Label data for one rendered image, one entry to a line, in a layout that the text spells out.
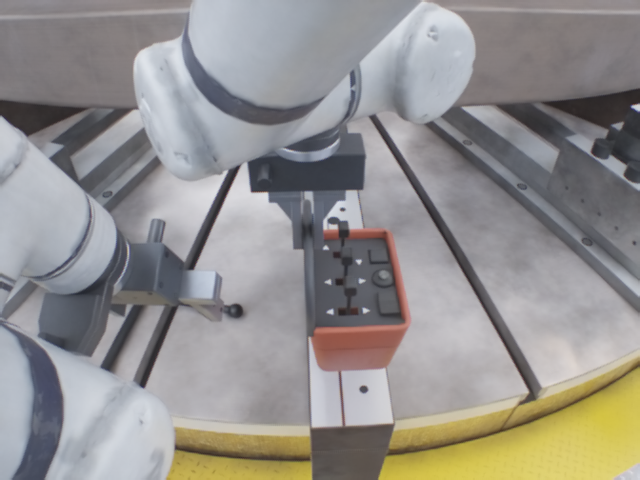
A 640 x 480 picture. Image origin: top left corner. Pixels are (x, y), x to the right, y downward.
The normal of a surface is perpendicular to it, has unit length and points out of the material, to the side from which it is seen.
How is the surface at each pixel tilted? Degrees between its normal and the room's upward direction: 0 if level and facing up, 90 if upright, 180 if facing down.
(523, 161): 71
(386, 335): 97
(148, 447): 89
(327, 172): 90
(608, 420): 0
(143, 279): 25
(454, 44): 82
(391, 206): 0
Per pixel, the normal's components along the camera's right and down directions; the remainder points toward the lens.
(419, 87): 0.62, 0.54
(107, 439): 0.32, -0.70
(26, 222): 0.93, 0.25
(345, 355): 0.04, 0.76
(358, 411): 0.00, -0.73
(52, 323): -0.14, -0.40
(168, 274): 0.99, -0.01
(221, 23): -0.73, 0.53
